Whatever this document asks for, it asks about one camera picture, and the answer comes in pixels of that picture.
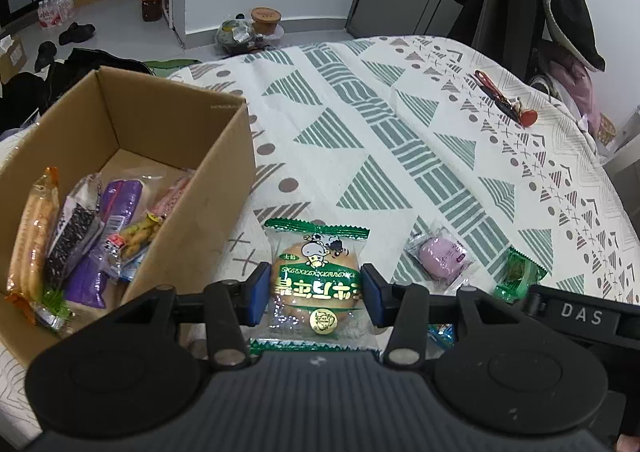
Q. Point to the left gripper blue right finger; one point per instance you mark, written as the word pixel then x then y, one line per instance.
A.
pixel 404 309

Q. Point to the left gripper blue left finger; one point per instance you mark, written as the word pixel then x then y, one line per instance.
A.
pixel 228 306

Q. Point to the blue snack packet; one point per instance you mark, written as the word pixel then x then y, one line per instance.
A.
pixel 443 335

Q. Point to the purple pastry packet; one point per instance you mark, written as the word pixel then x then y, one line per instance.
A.
pixel 441 256

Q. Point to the green bun snack packet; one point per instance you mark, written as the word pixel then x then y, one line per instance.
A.
pixel 315 290

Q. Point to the dark green snack packet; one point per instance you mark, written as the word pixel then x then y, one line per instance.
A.
pixel 521 273

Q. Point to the purple snack packet in box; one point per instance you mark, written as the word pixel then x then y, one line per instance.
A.
pixel 87 283

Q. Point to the patterned white green bedspread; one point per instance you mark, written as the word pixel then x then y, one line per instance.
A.
pixel 392 134

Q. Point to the black seed snack packet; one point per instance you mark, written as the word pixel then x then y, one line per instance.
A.
pixel 77 226

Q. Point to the orange biscuit stick packet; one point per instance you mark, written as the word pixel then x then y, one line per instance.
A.
pixel 25 277

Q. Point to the cardboard box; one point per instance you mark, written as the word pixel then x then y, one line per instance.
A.
pixel 192 150

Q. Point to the green dinosaur plush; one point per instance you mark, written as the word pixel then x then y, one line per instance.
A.
pixel 164 68

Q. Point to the pink garment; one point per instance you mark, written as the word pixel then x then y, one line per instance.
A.
pixel 571 83

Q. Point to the plastic bag of trash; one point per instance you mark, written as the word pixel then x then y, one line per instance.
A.
pixel 243 36

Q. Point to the instant noodle cup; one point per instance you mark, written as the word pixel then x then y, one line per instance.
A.
pixel 265 20

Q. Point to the black clothes on floor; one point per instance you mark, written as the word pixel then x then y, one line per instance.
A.
pixel 26 93

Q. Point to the black shoe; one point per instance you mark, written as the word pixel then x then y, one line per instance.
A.
pixel 76 34

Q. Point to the black jacket on chair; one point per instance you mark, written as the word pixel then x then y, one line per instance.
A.
pixel 511 32

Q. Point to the water bottle pack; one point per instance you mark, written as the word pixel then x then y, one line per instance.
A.
pixel 55 13

